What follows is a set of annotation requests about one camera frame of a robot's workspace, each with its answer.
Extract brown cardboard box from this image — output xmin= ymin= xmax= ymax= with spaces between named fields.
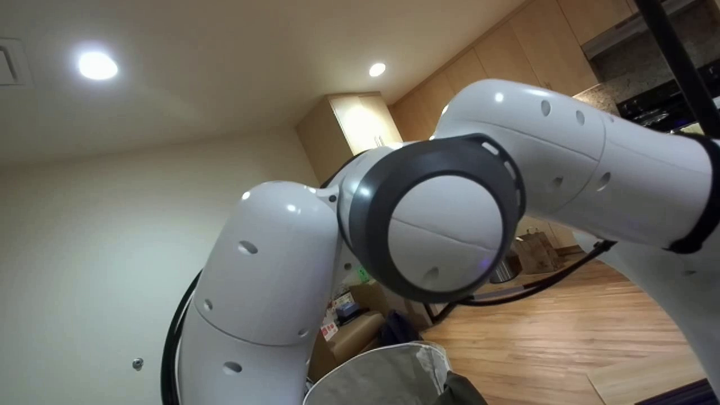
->
xmin=329 ymin=284 xmax=392 ymax=362
xmin=516 ymin=229 xmax=564 ymax=276

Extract olive green cloth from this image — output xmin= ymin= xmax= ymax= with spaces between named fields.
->
xmin=431 ymin=372 xmax=490 ymax=405

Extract steel range hood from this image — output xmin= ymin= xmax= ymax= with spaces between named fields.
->
xmin=581 ymin=0 xmax=720 ymax=63

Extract white ceiling vent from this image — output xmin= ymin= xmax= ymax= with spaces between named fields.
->
xmin=0 ymin=43 xmax=20 ymax=87

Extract dark purple mat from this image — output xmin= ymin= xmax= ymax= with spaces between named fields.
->
xmin=633 ymin=376 xmax=720 ymax=405

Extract round recessed ceiling light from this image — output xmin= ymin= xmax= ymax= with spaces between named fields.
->
xmin=71 ymin=43 xmax=125 ymax=86
xmin=365 ymin=59 xmax=392 ymax=81

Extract wooden kitchen wall cabinets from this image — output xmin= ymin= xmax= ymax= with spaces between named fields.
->
xmin=390 ymin=0 xmax=602 ymax=144

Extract black metal pole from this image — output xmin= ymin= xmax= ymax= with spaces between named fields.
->
xmin=635 ymin=0 xmax=720 ymax=138

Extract tall wooden cabinet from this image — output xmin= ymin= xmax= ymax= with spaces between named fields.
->
xmin=295 ymin=91 xmax=408 ymax=186

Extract black velcro strap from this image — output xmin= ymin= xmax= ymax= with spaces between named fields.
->
xmin=667 ymin=133 xmax=720 ymax=256

